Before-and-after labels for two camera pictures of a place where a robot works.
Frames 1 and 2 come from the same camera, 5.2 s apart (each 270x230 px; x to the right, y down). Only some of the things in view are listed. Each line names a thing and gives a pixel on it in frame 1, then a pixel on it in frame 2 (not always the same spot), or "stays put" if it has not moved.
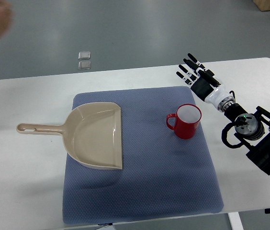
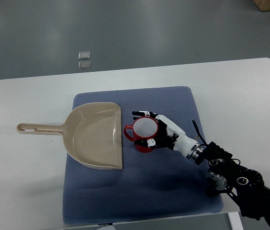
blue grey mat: [162, 175] stays put
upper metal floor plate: [84, 55] stays put
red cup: [187, 118] → [144, 128]
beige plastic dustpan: [92, 134] stays put
